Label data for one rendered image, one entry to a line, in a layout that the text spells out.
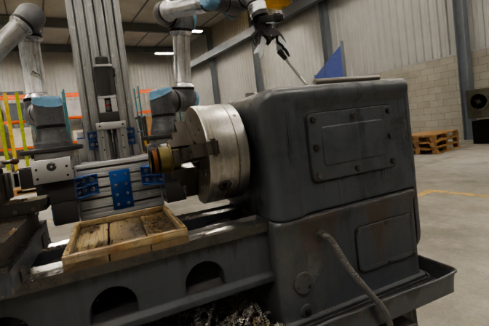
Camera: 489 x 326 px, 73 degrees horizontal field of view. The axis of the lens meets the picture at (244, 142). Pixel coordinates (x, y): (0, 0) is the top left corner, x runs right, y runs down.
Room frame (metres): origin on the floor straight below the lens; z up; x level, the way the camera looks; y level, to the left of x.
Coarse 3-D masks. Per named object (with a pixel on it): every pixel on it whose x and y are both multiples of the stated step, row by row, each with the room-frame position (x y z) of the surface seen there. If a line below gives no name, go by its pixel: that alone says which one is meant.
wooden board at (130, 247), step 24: (120, 216) 1.13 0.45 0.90; (144, 216) 1.14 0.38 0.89; (168, 216) 1.07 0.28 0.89; (72, 240) 0.88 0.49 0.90; (96, 240) 0.92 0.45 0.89; (120, 240) 0.90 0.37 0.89; (144, 240) 0.83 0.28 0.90; (168, 240) 0.85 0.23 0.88; (72, 264) 0.76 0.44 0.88; (96, 264) 0.78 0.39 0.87
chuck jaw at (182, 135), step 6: (174, 126) 1.13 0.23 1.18; (180, 126) 1.11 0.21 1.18; (186, 126) 1.12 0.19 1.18; (174, 132) 1.09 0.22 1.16; (180, 132) 1.09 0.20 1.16; (186, 132) 1.10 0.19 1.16; (174, 138) 1.07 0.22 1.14; (180, 138) 1.08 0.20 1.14; (186, 138) 1.08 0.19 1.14; (168, 144) 1.05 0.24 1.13; (174, 144) 1.06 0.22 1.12; (180, 144) 1.06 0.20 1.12; (186, 144) 1.07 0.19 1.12; (192, 144) 1.07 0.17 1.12
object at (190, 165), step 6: (192, 162) 1.09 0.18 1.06; (198, 162) 1.10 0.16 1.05; (180, 168) 1.05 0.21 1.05; (186, 168) 1.05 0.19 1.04; (192, 168) 1.06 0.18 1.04; (198, 168) 1.07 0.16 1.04; (174, 174) 1.04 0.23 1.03; (180, 174) 1.05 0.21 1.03; (186, 174) 1.06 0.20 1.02; (192, 174) 1.06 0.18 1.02; (180, 180) 1.05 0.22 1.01; (186, 180) 1.06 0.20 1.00; (192, 180) 1.07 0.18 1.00; (186, 186) 1.07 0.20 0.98; (192, 186) 1.08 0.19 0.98; (186, 192) 1.08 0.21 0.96; (192, 192) 1.08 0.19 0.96; (198, 192) 1.09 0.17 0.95
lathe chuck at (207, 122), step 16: (192, 112) 1.04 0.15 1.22; (208, 112) 1.00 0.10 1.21; (224, 112) 1.01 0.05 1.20; (192, 128) 1.06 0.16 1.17; (208, 128) 0.95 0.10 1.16; (224, 128) 0.96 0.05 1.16; (224, 144) 0.94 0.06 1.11; (208, 160) 0.93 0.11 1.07; (224, 160) 0.94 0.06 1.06; (208, 176) 0.95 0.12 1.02; (224, 176) 0.95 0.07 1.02; (208, 192) 0.98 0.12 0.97; (224, 192) 0.99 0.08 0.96
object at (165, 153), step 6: (150, 150) 1.01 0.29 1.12; (156, 150) 1.02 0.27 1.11; (162, 150) 1.00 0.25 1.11; (168, 150) 1.01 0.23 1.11; (174, 150) 1.03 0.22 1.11; (150, 156) 0.99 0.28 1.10; (156, 156) 0.99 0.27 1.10; (162, 156) 0.99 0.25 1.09; (168, 156) 1.00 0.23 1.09; (150, 162) 1.04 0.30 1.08; (156, 162) 0.98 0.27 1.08; (162, 162) 0.99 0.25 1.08; (168, 162) 0.99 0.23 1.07; (150, 168) 1.03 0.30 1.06; (156, 168) 0.99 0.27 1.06; (162, 168) 0.99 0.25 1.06; (168, 168) 1.00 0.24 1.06; (174, 168) 1.03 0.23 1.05
